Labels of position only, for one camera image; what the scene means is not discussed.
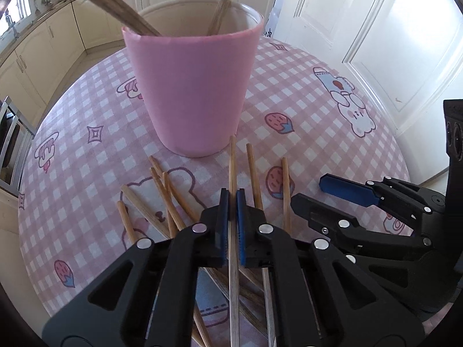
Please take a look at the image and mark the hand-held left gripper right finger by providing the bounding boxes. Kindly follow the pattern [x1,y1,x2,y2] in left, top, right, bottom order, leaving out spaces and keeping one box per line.
[236,189,425,347]

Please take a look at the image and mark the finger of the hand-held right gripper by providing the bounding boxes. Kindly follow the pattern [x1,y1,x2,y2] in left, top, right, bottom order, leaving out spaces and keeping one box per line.
[319,174,448,238]
[290,193,435,261]

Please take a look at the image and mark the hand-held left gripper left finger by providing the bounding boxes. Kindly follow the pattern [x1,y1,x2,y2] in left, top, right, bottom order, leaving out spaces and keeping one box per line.
[41,188,230,347]

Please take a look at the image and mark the bunch of wooden chopsticks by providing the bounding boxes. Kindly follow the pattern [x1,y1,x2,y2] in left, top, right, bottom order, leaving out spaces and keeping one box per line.
[116,143,293,347]

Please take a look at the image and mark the long wooden chopstick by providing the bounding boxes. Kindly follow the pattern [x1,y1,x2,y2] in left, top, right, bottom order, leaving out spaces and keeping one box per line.
[229,135,241,347]
[43,0,162,37]
[208,0,244,36]

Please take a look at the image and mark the pink cup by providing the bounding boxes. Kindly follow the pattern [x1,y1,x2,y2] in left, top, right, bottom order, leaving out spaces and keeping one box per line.
[121,1,265,158]

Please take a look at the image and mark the white panelled door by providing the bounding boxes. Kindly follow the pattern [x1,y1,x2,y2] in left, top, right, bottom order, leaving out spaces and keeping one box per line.
[278,0,463,189]

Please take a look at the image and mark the pink checked tablecloth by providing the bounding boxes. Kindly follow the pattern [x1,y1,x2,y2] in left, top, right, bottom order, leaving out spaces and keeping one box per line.
[18,38,411,347]

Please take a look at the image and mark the cream lower kitchen cabinets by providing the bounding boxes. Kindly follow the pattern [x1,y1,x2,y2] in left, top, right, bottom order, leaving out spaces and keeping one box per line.
[0,0,283,131]

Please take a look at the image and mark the metal sink faucet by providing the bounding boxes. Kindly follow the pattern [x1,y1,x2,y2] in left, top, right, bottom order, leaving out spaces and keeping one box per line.
[4,12,19,38]

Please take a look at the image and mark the kitchen window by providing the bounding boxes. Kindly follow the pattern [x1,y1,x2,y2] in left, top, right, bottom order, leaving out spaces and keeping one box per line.
[7,0,38,26]

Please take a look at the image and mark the dark chair with metal frame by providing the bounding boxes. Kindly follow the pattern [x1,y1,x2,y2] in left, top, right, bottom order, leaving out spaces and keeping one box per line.
[0,96,36,198]

